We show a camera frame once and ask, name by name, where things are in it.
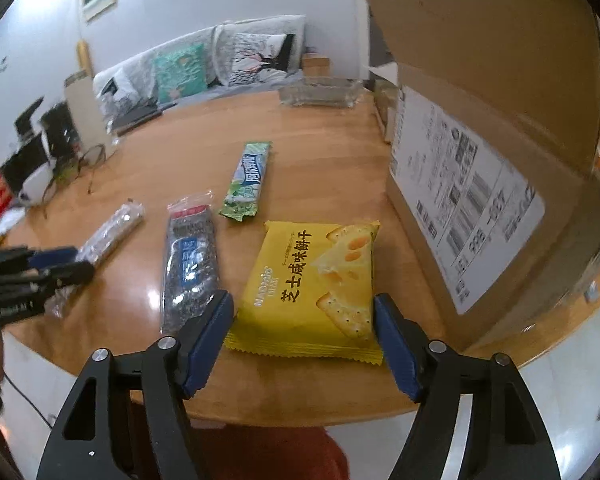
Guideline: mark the glass ashtray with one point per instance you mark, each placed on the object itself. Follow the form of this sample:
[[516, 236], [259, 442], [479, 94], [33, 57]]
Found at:
[[320, 94]]

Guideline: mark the white tree pillow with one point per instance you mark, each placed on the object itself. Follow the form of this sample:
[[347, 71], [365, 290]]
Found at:
[[257, 60]]

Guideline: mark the small cardboard box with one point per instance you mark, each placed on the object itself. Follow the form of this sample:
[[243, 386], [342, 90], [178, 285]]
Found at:
[[316, 66]]

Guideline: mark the white mug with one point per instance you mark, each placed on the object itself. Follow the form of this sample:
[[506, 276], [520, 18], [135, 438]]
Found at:
[[37, 187]]

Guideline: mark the white pillow black print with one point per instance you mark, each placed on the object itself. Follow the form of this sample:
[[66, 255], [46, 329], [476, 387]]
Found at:
[[114, 91]]

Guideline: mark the black electric kettle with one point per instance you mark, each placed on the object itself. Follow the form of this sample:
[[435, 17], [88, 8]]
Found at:
[[59, 127]]

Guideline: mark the teal tree pillow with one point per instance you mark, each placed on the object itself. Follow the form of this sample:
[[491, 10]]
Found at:
[[180, 72]]

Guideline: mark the yellow cracker packet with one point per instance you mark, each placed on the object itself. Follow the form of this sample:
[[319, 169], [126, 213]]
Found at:
[[300, 285]]

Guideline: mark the green stick packet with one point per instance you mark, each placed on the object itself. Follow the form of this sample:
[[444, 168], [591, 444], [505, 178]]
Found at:
[[245, 180]]

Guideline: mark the dark grey door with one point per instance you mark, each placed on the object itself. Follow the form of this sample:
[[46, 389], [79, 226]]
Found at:
[[380, 40]]

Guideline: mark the rolled yellow mat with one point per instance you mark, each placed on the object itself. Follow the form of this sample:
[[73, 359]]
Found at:
[[83, 56]]

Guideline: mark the grey sofa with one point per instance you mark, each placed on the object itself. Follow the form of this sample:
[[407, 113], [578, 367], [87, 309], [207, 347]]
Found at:
[[180, 35]]

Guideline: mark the black keyboard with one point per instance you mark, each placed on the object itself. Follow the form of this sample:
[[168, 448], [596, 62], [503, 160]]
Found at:
[[137, 116]]

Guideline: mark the person's red clothing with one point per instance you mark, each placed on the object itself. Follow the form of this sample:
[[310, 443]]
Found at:
[[270, 452]]

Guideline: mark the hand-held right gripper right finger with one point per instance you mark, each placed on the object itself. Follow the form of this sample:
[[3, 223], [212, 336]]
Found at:
[[397, 350]]

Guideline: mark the dark seed bar packet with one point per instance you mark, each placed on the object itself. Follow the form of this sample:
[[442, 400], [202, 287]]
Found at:
[[190, 265]]

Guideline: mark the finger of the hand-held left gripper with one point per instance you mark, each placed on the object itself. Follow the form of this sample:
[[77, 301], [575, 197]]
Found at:
[[70, 275], [55, 256]]

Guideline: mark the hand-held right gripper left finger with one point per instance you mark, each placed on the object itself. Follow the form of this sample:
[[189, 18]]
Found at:
[[207, 340]]

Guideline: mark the brown eyeglasses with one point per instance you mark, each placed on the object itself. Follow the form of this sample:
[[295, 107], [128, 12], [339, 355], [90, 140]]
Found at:
[[92, 155]]

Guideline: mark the clear silver packet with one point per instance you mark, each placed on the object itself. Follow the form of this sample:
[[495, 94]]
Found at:
[[112, 232]]

